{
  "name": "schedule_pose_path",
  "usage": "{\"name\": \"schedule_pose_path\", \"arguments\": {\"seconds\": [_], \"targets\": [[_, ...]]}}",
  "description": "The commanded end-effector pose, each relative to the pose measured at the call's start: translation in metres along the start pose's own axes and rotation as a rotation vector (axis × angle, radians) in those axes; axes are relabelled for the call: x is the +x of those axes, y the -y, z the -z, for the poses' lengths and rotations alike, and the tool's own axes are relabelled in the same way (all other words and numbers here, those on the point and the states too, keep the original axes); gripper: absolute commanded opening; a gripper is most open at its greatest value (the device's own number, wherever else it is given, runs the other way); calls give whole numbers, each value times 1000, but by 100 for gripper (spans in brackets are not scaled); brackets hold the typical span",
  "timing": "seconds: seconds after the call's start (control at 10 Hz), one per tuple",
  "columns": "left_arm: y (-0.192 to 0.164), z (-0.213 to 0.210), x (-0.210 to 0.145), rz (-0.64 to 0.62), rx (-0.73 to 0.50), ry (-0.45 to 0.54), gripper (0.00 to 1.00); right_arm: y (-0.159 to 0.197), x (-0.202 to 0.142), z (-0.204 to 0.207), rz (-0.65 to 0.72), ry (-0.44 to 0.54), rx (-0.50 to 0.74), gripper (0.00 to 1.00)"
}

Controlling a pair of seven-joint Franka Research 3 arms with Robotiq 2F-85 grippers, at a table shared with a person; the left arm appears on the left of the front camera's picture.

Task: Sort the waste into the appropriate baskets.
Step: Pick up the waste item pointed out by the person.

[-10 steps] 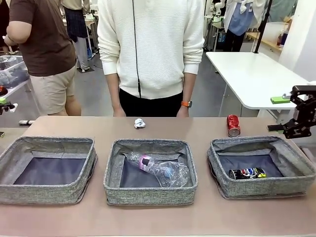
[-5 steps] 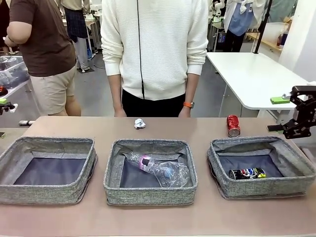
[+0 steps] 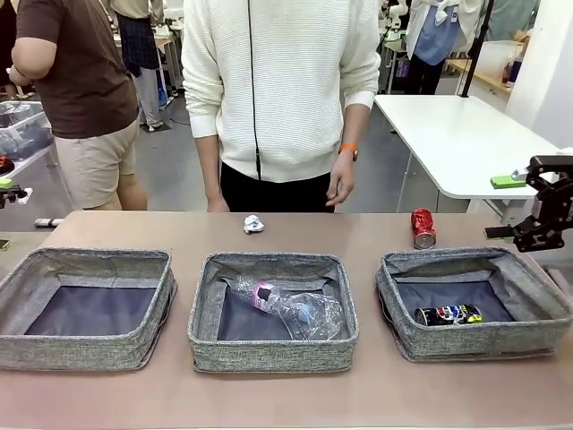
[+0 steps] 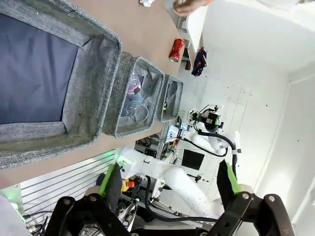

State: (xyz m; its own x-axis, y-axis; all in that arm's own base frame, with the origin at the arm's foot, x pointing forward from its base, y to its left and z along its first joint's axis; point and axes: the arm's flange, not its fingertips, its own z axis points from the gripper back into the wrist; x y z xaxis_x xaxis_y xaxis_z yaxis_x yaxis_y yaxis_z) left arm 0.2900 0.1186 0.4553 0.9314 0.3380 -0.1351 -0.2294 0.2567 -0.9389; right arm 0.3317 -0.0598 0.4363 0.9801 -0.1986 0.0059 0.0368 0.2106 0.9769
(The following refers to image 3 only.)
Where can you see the black vertical pole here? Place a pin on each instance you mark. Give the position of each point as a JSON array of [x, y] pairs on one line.
[[474, 54]]

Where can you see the person in dark plaid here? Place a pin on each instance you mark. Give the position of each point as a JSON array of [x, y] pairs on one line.
[[139, 45]]

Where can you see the white side table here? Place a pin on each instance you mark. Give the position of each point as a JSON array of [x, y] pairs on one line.
[[31, 159]]

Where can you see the wooden desk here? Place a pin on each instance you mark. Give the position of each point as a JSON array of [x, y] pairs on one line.
[[488, 80]]

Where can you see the translucent white storage bin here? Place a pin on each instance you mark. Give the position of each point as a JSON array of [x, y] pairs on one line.
[[492, 58]]

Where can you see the crushed red soda can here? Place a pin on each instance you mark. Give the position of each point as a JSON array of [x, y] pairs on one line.
[[423, 226]]

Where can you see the grey fabric basket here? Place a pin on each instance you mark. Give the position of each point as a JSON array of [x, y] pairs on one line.
[[67, 351], [268, 356], [470, 345]]

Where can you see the black clamp with white tip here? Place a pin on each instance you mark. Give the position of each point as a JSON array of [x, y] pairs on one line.
[[13, 195]]

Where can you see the pink label plastic bottle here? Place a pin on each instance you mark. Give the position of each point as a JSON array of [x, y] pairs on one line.
[[259, 295]]

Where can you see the clear plastic storage box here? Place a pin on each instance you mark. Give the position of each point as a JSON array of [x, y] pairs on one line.
[[22, 130]]

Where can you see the person in blue shirt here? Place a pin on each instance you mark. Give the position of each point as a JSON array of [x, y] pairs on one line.
[[432, 40]]

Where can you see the dark drink bottle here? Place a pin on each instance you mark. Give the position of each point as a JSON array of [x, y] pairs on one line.
[[515, 67]]

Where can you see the green cased phone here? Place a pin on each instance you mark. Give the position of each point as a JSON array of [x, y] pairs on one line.
[[4, 244]]

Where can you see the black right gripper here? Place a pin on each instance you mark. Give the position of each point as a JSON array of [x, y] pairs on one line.
[[559, 201]]

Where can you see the small white marker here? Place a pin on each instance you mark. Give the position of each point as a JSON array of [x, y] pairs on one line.
[[49, 222]]

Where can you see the person's left hand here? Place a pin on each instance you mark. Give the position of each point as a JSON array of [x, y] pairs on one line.
[[342, 179]]

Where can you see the person's right forearm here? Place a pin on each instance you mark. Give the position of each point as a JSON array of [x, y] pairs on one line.
[[208, 165]]

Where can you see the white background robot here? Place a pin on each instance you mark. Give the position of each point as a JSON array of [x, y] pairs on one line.
[[396, 13]]

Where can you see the person in brown shirt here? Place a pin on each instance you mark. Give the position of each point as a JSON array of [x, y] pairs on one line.
[[89, 67]]

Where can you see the red black stop button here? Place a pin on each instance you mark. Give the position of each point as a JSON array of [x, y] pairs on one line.
[[4, 165]]

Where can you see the white paper ball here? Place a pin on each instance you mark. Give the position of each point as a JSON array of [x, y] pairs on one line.
[[253, 225]]

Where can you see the person in white sweater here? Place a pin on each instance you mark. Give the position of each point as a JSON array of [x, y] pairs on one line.
[[304, 89]]

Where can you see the person's left forearm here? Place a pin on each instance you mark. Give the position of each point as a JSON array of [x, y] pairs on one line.
[[356, 125]]

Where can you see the black pepsi can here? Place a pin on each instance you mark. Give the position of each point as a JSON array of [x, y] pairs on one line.
[[447, 315]]

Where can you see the black trousers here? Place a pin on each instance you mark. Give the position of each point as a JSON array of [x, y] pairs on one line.
[[286, 195]]

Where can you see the person's right hand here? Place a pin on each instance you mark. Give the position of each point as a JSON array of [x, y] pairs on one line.
[[217, 205]]

